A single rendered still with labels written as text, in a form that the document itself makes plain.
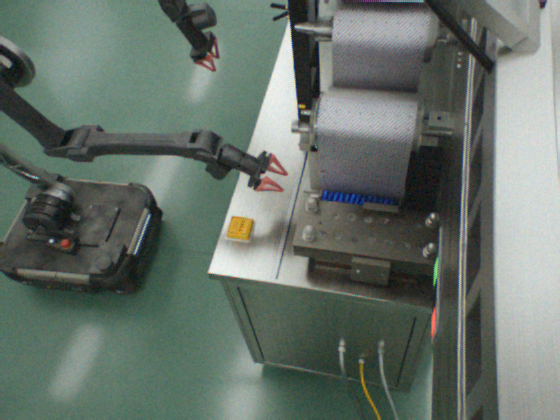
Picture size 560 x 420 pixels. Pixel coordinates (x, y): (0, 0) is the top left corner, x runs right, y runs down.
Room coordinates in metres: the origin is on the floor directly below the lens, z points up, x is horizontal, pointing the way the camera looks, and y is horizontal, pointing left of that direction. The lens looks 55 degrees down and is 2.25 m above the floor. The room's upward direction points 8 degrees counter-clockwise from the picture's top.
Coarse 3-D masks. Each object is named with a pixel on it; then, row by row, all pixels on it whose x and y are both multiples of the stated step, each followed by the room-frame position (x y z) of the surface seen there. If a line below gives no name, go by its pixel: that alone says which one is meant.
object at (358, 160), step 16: (320, 144) 0.89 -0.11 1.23; (336, 144) 0.88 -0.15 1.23; (352, 144) 0.87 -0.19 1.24; (368, 144) 0.85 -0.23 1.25; (384, 144) 0.84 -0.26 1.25; (400, 144) 0.83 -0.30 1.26; (320, 160) 0.89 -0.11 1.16; (336, 160) 0.88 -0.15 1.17; (352, 160) 0.87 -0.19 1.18; (368, 160) 0.85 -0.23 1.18; (384, 160) 0.84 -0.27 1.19; (400, 160) 0.83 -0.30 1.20; (320, 176) 0.89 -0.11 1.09; (336, 176) 0.88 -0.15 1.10; (352, 176) 0.87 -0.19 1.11; (368, 176) 0.85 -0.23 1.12; (384, 176) 0.84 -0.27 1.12; (400, 176) 0.83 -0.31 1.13
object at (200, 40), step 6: (198, 30) 1.50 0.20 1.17; (192, 36) 1.47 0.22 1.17; (198, 36) 1.48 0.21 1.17; (204, 36) 1.50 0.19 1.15; (210, 36) 1.51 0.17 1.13; (192, 42) 1.47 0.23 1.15; (198, 42) 1.47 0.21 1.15; (204, 42) 1.48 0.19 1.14; (192, 48) 1.49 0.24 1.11; (198, 48) 1.47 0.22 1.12; (204, 48) 1.47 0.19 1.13; (192, 54) 1.46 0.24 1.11; (198, 54) 1.45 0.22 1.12; (204, 54) 1.44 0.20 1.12
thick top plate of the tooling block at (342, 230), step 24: (312, 216) 0.81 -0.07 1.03; (336, 216) 0.80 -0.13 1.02; (360, 216) 0.78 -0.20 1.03; (384, 216) 0.77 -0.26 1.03; (408, 216) 0.76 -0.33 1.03; (336, 240) 0.72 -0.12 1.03; (360, 240) 0.71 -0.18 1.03; (384, 240) 0.70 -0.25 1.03; (408, 240) 0.69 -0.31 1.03; (432, 240) 0.68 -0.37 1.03; (408, 264) 0.62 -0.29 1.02; (432, 264) 0.61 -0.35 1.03
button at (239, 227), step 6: (234, 216) 0.92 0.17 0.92; (240, 216) 0.91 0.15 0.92; (234, 222) 0.89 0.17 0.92; (240, 222) 0.89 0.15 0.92; (246, 222) 0.89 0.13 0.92; (252, 222) 0.89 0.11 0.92; (228, 228) 0.88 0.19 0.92; (234, 228) 0.87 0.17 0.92; (240, 228) 0.87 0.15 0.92; (246, 228) 0.87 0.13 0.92; (228, 234) 0.86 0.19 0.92; (234, 234) 0.85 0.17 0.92; (240, 234) 0.85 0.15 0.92; (246, 234) 0.84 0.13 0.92
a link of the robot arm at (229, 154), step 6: (228, 144) 0.99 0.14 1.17; (222, 150) 0.98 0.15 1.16; (228, 150) 0.97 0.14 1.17; (234, 150) 0.97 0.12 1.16; (240, 150) 0.98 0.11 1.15; (222, 156) 0.96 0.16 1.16; (228, 156) 0.96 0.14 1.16; (234, 156) 0.96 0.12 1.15; (240, 156) 0.96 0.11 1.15; (216, 162) 0.97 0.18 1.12; (222, 162) 0.96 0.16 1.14; (228, 162) 0.95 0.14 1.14; (234, 162) 0.95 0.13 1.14
